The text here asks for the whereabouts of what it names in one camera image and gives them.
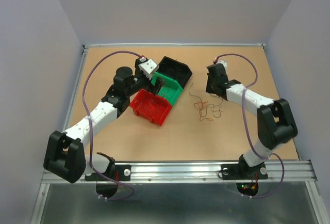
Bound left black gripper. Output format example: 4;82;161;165
126;60;165;97

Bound green plastic bin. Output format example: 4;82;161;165
152;72;183;106

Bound black plastic bin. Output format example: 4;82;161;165
157;56;193;88

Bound red plastic bin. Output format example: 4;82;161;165
129;89;172;126

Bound wire bundle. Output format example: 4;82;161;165
189;82;224;122

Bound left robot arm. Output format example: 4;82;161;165
43;57;161;183

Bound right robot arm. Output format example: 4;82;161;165
206;63;298;178

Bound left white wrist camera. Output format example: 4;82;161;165
138;57;159;80

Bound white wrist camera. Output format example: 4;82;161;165
138;57;159;80
213;58;227;69

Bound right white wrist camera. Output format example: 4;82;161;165
213;58;227;69

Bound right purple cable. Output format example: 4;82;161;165
219;53;285;200

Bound purple cable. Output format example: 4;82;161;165
219;53;285;200
81;50;146;201

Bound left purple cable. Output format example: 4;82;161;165
81;50;146;201

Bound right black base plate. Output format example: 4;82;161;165
218;163;268;180

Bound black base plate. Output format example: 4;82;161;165
218;163;268;180
85;164;131;182

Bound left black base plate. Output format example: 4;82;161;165
85;164;131;182

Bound aluminium rail frame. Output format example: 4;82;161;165
40;45;329;223

